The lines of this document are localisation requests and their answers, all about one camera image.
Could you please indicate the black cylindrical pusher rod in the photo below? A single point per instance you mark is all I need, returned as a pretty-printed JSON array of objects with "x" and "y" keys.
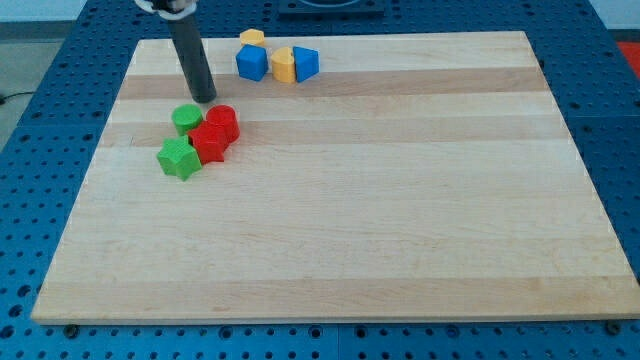
[{"x": 192, "y": 56}]

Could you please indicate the yellow hexagon block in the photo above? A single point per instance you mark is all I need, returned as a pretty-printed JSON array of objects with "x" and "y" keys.
[{"x": 253, "y": 37}]

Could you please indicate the yellow heart block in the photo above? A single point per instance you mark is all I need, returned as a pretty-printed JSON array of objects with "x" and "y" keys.
[{"x": 283, "y": 65}]

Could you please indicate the blue cube block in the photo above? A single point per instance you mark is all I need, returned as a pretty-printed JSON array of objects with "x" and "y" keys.
[{"x": 252, "y": 62}]

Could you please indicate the green cylinder block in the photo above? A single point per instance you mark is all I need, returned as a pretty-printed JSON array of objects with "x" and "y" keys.
[{"x": 186, "y": 117}]

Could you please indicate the red cylinder block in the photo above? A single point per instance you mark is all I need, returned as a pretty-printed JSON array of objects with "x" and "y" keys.
[{"x": 225, "y": 116}]

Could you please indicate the red pentagon block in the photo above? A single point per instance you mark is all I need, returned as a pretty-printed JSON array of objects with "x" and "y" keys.
[{"x": 210, "y": 142}]

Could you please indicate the blue triangle block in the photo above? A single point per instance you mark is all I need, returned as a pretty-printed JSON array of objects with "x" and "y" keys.
[{"x": 306, "y": 63}]

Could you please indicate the green star block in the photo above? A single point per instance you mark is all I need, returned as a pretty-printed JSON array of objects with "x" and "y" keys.
[{"x": 177, "y": 157}]

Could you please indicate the wooden board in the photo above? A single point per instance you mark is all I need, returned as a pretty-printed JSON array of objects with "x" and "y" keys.
[{"x": 415, "y": 178}]

